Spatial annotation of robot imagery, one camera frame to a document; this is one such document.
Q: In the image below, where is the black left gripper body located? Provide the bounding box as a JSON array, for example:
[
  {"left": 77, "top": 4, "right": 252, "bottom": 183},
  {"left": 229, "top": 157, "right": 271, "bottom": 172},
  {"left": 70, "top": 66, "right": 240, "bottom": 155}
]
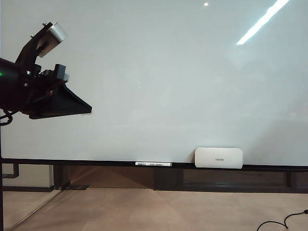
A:
[{"left": 21, "top": 63, "right": 70, "bottom": 116}]

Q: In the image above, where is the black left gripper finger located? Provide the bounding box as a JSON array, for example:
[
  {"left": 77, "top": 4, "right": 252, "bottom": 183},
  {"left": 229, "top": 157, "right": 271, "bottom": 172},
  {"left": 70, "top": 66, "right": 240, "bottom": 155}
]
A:
[{"left": 28, "top": 81, "right": 93, "bottom": 120}]

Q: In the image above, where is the black whiteboard pen tray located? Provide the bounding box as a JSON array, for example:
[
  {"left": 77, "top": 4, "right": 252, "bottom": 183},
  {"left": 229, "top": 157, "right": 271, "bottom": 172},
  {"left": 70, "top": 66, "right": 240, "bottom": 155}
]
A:
[{"left": 1, "top": 157, "right": 308, "bottom": 172}]

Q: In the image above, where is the glossy white whiteboard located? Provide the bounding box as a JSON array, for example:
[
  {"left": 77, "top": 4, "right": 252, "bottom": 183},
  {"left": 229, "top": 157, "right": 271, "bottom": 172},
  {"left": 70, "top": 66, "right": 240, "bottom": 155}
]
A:
[{"left": 0, "top": 0, "right": 308, "bottom": 167}]

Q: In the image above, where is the white marker pen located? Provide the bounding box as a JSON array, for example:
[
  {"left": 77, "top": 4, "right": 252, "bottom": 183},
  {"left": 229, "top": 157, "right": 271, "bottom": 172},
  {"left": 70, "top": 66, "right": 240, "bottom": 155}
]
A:
[{"left": 135, "top": 162, "right": 173, "bottom": 168}]

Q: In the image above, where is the black vertical column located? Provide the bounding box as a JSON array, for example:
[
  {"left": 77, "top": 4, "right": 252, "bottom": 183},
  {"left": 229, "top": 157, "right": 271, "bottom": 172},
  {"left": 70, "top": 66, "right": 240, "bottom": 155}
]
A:
[{"left": 52, "top": 164, "right": 71, "bottom": 191}]

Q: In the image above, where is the dark flat floor plate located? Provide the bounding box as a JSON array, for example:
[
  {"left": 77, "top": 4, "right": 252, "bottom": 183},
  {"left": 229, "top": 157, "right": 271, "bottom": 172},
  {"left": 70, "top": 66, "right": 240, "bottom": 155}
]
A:
[{"left": 69, "top": 184, "right": 90, "bottom": 191}]

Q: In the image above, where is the white rounded board eraser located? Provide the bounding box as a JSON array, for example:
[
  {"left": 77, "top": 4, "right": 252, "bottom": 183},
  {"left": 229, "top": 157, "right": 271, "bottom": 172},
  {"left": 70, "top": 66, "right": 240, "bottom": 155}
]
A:
[{"left": 194, "top": 147, "right": 243, "bottom": 169}]

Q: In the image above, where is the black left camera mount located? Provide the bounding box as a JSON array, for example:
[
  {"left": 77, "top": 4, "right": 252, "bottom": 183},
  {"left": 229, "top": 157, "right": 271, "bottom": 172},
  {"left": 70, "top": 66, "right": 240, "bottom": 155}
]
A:
[{"left": 14, "top": 22, "right": 55, "bottom": 73}]

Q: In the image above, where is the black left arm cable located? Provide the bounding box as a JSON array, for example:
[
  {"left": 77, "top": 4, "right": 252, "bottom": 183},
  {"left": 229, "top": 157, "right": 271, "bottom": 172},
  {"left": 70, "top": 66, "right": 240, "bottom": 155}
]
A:
[{"left": 0, "top": 107, "right": 19, "bottom": 127}]

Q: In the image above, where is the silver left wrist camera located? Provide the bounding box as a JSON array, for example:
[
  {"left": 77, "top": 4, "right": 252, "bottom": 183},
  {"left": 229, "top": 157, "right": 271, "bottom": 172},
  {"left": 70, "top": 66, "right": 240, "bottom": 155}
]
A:
[{"left": 38, "top": 21, "right": 68, "bottom": 59}]

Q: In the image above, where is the black bent pipe bracket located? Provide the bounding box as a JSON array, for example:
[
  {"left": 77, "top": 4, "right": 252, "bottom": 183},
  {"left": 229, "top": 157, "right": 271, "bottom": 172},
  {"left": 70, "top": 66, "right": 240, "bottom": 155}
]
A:
[{"left": 1, "top": 162, "right": 19, "bottom": 180}]

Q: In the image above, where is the black wall baseboard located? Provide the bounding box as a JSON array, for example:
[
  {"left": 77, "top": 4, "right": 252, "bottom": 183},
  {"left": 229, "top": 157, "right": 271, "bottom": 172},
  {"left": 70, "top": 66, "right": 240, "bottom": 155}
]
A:
[{"left": 2, "top": 185, "right": 54, "bottom": 193}]

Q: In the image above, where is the metal floor rail strip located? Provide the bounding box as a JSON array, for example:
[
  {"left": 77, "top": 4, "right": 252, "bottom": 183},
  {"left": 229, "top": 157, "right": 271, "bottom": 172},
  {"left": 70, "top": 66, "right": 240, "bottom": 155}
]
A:
[{"left": 9, "top": 189, "right": 63, "bottom": 231}]

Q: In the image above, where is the black frame upright post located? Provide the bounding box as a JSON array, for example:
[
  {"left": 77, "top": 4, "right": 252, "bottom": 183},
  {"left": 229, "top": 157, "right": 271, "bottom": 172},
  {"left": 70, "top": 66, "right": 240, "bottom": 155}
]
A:
[{"left": 0, "top": 120, "right": 4, "bottom": 231}]

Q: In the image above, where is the black floor cable with plug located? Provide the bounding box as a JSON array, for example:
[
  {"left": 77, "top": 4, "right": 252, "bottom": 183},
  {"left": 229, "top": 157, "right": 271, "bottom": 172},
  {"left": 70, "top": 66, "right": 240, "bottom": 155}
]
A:
[{"left": 256, "top": 209, "right": 308, "bottom": 231}]

